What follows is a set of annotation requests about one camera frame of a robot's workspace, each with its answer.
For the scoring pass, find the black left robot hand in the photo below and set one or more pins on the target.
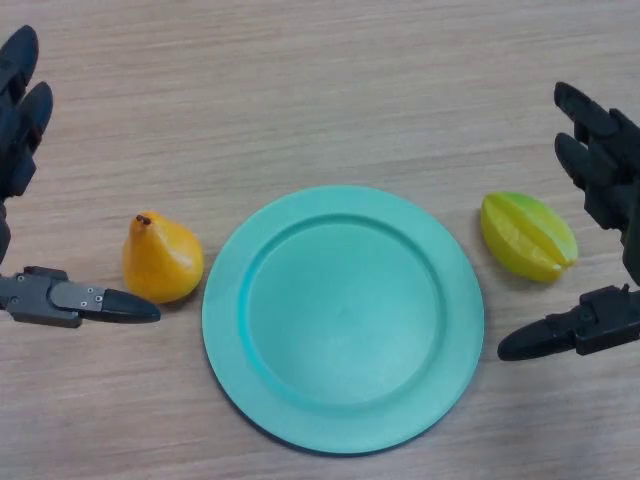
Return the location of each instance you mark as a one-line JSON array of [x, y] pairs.
[[20, 125]]

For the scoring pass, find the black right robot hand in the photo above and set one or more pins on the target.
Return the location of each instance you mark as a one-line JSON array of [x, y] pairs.
[[607, 165]]

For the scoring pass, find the yellow pear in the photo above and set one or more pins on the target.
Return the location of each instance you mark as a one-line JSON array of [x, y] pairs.
[[160, 265]]

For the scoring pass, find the green round plate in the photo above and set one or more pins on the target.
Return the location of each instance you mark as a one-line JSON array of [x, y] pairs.
[[345, 310]]

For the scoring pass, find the yellow-green starfruit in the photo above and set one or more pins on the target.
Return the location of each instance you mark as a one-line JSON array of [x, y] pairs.
[[525, 235]]

